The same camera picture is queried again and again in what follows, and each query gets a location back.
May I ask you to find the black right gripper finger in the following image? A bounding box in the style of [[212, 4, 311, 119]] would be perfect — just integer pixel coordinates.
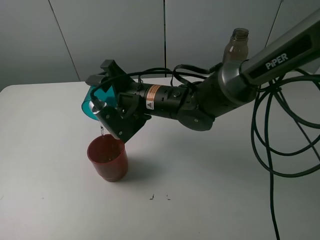
[[85, 72, 112, 92]]

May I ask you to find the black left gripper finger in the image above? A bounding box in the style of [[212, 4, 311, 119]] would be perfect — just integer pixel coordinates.
[[100, 59, 137, 94]]

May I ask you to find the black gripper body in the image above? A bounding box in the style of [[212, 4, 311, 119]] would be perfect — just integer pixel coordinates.
[[117, 83, 200, 119]]

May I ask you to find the teal translucent plastic cup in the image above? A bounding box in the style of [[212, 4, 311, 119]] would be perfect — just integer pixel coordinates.
[[81, 86, 117, 121]]

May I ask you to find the smoky translucent plastic bottle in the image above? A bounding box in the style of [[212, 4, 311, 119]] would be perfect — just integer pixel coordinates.
[[222, 28, 249, 63]]

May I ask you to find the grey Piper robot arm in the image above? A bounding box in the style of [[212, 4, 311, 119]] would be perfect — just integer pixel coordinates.
[[81, 11, 320, 136]]

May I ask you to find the red plastic cup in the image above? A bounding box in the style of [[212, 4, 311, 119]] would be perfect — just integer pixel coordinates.
[[87, 134, 129, 182]]

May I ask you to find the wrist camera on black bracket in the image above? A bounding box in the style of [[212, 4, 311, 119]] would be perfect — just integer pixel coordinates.
[[91, 98, 152, 143]]

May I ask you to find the black cable bundle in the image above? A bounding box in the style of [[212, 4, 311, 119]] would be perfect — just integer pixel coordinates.
[[89, 63, 320, 240]]

